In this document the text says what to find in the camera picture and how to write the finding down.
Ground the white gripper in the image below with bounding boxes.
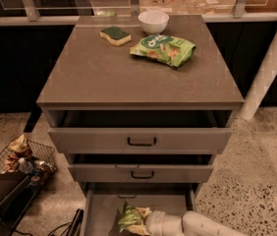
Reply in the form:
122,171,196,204
126,207,166,236

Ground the green jalapeno chip bag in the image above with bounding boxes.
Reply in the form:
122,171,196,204
118,202,144,231

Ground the dark brown robot base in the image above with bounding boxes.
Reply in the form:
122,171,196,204
0,172,35,236

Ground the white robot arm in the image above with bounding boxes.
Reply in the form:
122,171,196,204
196,33,277,236

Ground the open bottom drawer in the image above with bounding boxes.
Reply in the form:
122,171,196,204
81,183,198,236

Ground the grey drawer cabinet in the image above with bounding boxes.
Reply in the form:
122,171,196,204
38,15,245,236

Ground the crumpled snack bag in basket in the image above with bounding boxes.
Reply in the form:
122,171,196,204
4,135,32,172

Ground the green chip bag white logo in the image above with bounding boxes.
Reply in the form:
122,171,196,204
130,34,196,68

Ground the clear plastic bottle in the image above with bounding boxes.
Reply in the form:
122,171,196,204
18,157,33,174

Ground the green yellow sponge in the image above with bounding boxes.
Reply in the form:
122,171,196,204
99,27,132,46

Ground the white bowl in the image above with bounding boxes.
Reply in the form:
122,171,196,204
138,10,169,34

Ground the cardboard box left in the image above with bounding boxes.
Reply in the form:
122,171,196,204
139,0,189,15

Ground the middle drawer black handle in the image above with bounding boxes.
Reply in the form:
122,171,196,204
68,162,214,184

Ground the black cable on floor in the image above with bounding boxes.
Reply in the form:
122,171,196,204
14,207,84,236

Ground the black wire basket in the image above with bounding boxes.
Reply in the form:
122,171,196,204
0,141,57,191

